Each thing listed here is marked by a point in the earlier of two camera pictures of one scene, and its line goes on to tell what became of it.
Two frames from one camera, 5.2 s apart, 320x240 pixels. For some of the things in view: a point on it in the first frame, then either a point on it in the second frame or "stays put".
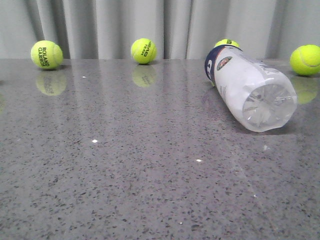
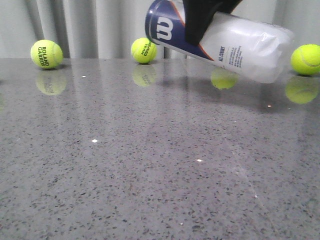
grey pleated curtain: [179, 29] stays put
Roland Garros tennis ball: [46, 54] stays put
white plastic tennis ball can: [260, 98] → [259, 50]
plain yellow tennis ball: [305, 59] stays put
